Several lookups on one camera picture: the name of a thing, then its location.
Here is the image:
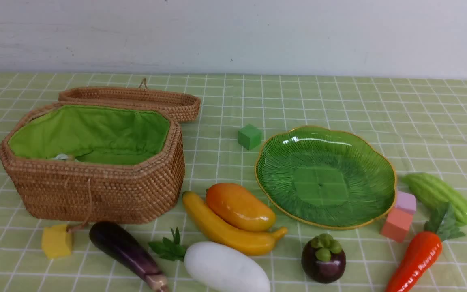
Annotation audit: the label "orange toy mango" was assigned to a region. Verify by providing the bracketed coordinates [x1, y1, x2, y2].
[206, 182, 276, 232]

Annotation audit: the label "yellow toy banana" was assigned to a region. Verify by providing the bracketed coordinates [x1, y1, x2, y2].
[182, 191, 288, 256]

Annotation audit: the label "white toy radish green leaves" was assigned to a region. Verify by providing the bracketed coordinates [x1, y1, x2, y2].
[148, 228, 271, 292]

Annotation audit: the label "dark purple toy mangosteen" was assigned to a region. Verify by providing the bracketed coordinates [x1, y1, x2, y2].
[301, 233, 346, 284]

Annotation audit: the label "purple toy eggplant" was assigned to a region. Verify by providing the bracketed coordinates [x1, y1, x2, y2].
[89, 221, 169, 292]

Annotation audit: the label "green toy bitter gourd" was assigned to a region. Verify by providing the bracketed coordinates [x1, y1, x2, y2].
[401, 172, 467, 225]

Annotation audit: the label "orange toy carrot green leaves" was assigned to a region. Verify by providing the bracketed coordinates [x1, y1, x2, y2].
[385, 202, 466, 292]

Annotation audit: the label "green foam cube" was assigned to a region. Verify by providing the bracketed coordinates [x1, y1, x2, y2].
[237, 124, 262, 151]

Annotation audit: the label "woven wicker basket lid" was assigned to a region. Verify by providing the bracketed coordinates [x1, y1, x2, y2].
[58, 78, 201, 122]

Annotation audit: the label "green leaf-shaped glass plate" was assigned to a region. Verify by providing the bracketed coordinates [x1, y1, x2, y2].
[254, 125, 397, 230]

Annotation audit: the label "woven wicker basket green lining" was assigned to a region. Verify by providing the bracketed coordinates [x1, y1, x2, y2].
[0, 102, 185, 224]

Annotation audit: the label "salmon red foam cube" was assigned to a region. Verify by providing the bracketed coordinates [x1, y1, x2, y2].
[381, 208, 413, 243]

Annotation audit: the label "pink foam cube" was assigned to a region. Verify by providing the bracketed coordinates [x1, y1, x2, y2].
[394, 191, 416, 215]

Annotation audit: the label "yellow foam cube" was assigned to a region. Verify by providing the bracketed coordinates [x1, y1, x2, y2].
[41, 223, 73, 259]

